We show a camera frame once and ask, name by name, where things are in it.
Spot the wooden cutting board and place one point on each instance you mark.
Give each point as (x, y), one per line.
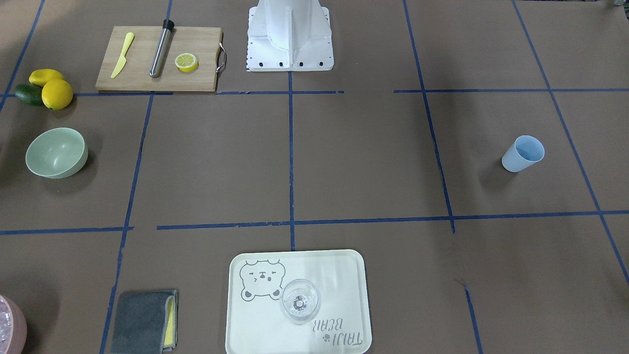
(203, 42)

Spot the yellow lemon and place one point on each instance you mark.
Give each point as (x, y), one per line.
(57, 94)

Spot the green avocado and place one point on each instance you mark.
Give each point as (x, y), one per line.
(29, 94)

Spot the cream bear tray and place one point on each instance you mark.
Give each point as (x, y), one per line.
(256, 323)

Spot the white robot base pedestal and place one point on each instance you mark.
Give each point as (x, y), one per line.
(289, 35)

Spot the grey folded cloth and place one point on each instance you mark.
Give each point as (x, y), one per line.
(146, 322)

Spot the green bowl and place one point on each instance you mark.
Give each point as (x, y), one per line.
(57, 153)

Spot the steel muddler black cap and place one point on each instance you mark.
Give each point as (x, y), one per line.
(161, 50)

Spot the light blue cup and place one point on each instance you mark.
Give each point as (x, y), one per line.
(523, 153)

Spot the yellow plastic knife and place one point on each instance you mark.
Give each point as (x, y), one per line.
(121, 61)

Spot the lemon half slice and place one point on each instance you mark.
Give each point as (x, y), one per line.
(186, 62)

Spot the yellow mango fruit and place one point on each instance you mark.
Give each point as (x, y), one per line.
(42, 76)

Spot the pink bowl with ice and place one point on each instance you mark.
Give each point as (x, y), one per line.
(13, 327)

